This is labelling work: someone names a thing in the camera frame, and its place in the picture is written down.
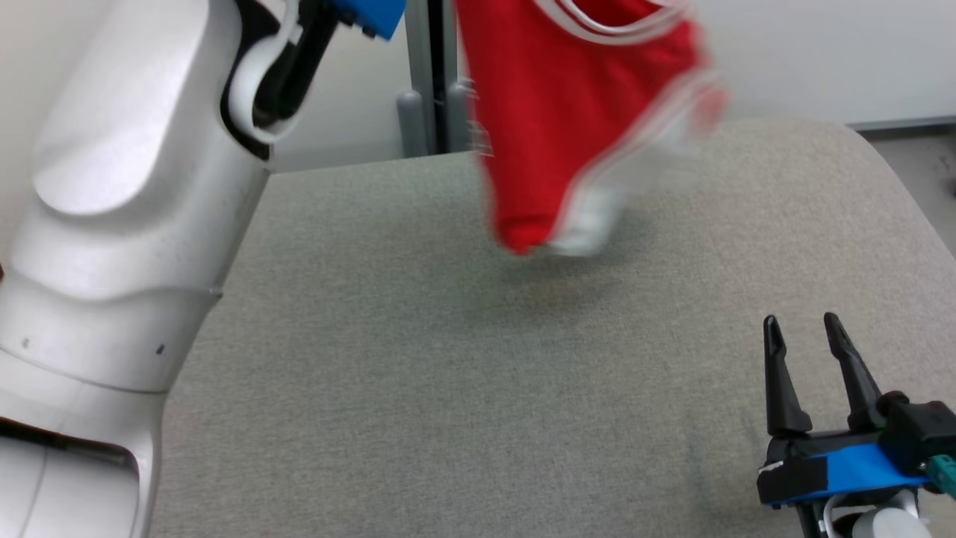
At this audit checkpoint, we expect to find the teal cable connector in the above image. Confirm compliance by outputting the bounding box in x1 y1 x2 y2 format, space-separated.
922 454 956 498

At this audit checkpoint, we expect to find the grey post with rounded foot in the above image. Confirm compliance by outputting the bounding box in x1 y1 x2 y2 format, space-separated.
396 0 479 158

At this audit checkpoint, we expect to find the red garment with white trim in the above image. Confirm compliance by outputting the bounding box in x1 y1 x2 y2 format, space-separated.
454 0 729 259

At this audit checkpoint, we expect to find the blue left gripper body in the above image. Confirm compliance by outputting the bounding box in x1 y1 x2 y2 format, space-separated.
326 0 408 42

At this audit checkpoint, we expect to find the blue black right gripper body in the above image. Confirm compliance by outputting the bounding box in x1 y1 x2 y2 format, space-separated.
756 427 934 510

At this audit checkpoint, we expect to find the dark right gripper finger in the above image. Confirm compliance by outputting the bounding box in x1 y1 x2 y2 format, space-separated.
823 312 887 433
762 314 813 439

